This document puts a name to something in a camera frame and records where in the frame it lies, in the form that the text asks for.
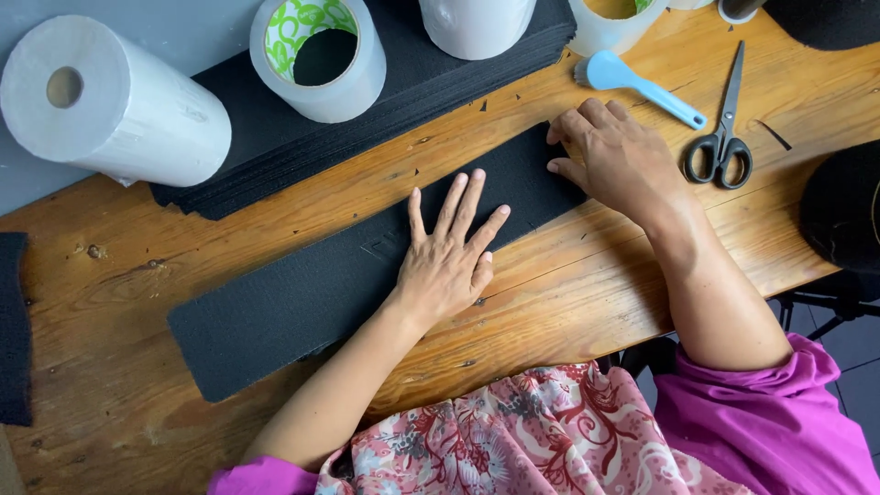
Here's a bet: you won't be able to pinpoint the stack of black felt sheets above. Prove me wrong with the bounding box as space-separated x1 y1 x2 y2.
149 0 578 221

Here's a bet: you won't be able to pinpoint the light blue plastic brush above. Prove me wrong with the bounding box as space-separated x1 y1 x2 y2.
574 49 708 132

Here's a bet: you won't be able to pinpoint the person's right hand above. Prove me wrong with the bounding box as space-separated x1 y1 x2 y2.
546 98 699 228

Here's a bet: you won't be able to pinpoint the black chair frame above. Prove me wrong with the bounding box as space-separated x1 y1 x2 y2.
594 269 880 380

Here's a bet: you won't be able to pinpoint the black felt strip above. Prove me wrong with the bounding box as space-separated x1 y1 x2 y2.
167 121 589 404

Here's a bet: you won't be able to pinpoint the black handled scissors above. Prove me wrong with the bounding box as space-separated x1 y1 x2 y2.
682 40 754 191

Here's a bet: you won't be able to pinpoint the clear tape roll green core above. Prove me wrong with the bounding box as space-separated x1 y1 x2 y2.
249 0 387 125

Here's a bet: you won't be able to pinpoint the clear tape roll brown core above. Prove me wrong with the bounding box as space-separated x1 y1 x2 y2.
567 0 671 58

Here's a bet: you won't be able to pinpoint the black fabric cap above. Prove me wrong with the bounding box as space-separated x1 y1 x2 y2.
799 139 880 276

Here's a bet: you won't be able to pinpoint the black fabric bundle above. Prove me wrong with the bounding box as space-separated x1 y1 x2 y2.
763 0 880 52

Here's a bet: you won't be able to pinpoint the white paper roll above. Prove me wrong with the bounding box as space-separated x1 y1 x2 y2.
0 14 232 188

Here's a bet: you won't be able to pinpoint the person's left hand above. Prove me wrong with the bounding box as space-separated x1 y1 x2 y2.
394 168 512 325

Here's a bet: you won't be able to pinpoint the black felt piece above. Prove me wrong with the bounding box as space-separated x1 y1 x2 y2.
0 231 34 428

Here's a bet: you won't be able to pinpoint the floral pink headscarf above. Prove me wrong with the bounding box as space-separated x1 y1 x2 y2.
315 362 757 495

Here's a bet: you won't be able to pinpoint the small white tape roll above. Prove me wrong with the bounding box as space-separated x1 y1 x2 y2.
717 0 767 26

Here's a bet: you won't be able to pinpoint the white plastic film roll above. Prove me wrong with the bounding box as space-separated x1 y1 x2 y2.
418 0 538 61

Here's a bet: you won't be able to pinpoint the magenta sleeve garment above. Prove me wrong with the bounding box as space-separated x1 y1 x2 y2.
207 333 880 495

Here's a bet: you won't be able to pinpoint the black felt sliver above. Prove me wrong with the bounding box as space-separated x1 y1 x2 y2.
755 120 793 152

